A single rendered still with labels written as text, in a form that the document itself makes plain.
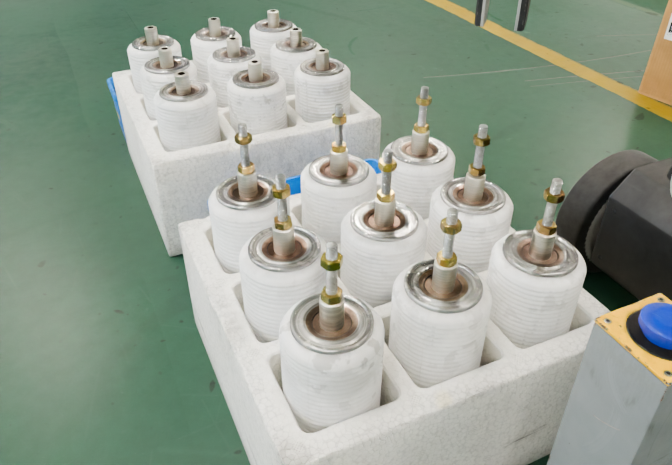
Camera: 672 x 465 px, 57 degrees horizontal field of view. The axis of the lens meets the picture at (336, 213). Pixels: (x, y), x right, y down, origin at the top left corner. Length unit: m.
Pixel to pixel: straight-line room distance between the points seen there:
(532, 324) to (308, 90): 0.56
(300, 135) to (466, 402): 0.56
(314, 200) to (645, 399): 0.42
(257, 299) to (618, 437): 0.35
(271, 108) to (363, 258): 0.42
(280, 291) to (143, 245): 0.52
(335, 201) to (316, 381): 0.26
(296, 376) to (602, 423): 0.25
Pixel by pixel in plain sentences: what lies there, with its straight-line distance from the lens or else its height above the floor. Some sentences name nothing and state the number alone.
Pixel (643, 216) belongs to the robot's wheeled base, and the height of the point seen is 0.18.
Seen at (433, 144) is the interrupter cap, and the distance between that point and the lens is 0.84.
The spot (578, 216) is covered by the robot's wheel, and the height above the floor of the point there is 0.13.
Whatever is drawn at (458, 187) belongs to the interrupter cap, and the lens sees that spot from 0.75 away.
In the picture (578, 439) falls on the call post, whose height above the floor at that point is 0.19.
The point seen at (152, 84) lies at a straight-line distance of 1.09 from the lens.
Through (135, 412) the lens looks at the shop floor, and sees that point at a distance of 0.86.
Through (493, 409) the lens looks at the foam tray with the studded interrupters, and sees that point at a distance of 0.66.
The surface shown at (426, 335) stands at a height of 0.23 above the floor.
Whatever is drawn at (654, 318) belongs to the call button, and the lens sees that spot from 0.51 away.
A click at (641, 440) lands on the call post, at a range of 0.54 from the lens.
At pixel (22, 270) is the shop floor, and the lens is 1.13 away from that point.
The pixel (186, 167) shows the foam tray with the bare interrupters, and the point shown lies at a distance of 0.98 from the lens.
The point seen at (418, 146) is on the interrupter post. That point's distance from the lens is 0.81.
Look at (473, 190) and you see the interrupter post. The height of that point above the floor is 0.27.
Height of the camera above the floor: 0.65
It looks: 35 degrees down
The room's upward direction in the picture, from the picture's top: straight up
